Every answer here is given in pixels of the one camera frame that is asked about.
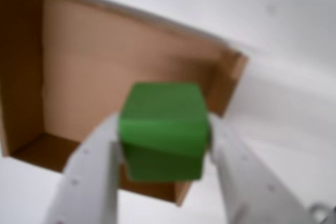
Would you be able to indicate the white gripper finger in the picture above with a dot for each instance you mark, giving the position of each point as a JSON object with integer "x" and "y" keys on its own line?
{"x": 252, "y": 187}
{"x": 89, "y": 182}

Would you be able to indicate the green cube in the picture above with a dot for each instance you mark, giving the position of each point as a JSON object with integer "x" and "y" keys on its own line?
{"x": 162, "y": 134}

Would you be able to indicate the brown cardboard box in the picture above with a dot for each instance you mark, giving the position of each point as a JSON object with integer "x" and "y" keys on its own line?
{"x": 92, "y": 64}

